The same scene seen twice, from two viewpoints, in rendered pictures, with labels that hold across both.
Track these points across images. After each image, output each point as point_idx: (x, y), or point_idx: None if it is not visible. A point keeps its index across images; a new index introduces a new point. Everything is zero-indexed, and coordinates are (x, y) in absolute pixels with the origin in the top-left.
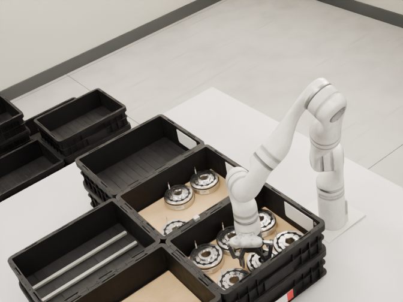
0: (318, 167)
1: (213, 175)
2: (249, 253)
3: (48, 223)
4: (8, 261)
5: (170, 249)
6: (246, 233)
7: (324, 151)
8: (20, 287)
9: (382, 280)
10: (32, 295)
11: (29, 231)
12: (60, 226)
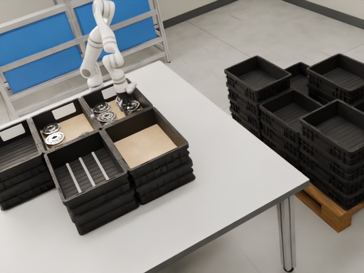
0: (94, 70)
1: (51, 124)
2: (118, 115)
3: (0, 239)
4: (66, 201)
5: (109, 125)
6: (127, 85)
7: (102, 49)
8: (78, 217)
9: (149, 95)
10: (108, 181)
11: (0, 251)
12: (11, 229)
